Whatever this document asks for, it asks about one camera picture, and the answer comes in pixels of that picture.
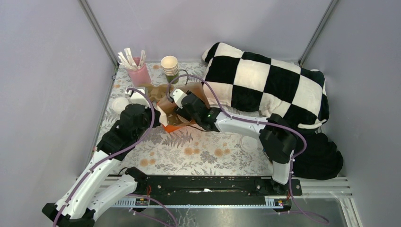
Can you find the orange paper bag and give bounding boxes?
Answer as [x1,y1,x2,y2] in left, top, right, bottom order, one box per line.
[155,77,210,133]

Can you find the brown cardboard cup carrier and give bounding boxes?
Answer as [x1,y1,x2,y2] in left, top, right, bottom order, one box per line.
[143,84,167,102]

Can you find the white plastic cup lid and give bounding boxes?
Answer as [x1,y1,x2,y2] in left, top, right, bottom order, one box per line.
[240,136,259,152]

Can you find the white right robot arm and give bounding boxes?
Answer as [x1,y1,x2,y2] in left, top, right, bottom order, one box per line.
[171,89,296,184]

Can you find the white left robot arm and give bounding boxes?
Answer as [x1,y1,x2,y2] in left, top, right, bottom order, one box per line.
[42,104,160,227]

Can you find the floral patterned table mat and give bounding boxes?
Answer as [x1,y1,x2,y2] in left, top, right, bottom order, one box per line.
[96,62,273,176]

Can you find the black white checkered blanket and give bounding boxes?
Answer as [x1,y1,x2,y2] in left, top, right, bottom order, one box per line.
[202,42,330,130]

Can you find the stack of green paper cups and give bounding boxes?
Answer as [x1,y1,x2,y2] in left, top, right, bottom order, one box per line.
[160,55,179,82]

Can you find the pink straw holder cup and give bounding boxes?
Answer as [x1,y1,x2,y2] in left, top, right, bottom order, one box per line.
[126,63,152,87]

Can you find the black cloth bundle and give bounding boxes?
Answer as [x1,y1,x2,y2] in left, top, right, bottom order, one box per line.
[264,131,344,181]

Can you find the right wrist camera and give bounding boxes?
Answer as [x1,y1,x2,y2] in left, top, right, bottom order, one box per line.
[170,88,187,109]

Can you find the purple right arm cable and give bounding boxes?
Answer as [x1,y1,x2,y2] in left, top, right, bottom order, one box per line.
[166,74,330,226]

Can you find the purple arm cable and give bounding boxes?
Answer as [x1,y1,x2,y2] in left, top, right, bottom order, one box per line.
[166,74,330,226]
[52,88,179,227]

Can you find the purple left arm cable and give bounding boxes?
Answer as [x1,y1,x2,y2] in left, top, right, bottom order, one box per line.
[52,88,179,227]

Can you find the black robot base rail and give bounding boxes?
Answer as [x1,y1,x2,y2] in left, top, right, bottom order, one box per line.
[133,175,303,206]

